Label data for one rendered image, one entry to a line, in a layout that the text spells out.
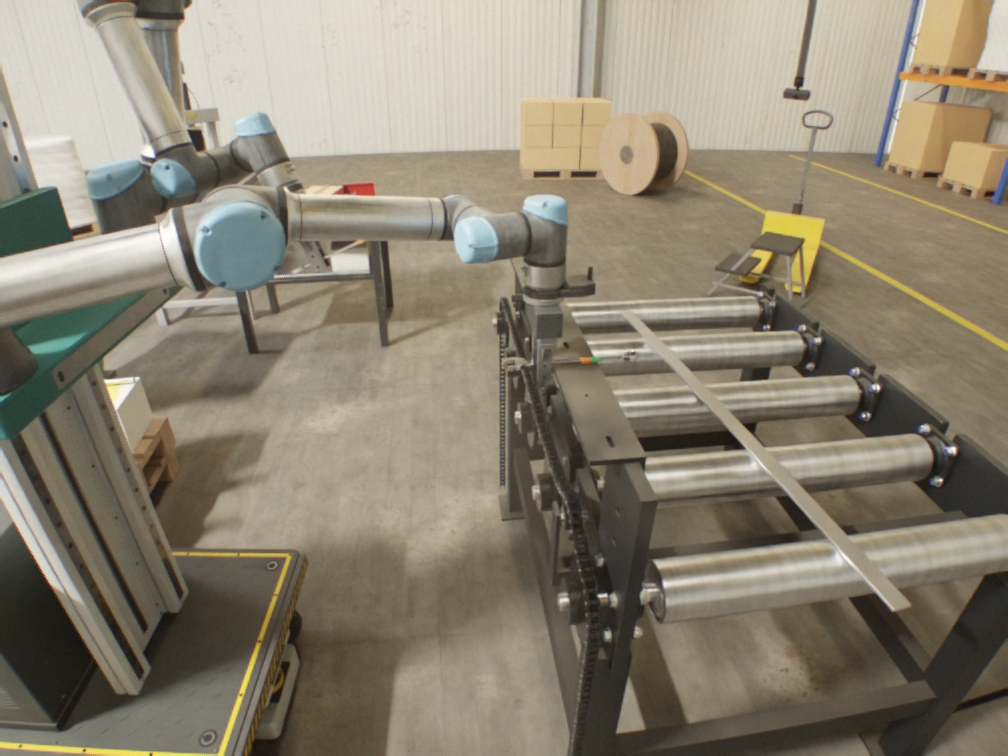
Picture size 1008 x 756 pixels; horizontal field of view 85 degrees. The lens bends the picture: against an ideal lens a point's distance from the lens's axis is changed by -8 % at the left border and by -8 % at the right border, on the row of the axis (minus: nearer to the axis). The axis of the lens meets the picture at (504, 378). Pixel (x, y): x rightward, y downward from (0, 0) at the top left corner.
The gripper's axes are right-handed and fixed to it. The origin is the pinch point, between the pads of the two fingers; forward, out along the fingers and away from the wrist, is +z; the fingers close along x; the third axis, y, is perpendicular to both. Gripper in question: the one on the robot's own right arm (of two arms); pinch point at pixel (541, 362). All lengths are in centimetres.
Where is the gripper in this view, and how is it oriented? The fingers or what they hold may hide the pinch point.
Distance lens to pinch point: 114.8
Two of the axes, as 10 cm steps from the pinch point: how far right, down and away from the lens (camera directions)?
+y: -9.9, 0.6, -1.0
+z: 0.0, 8.7, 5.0
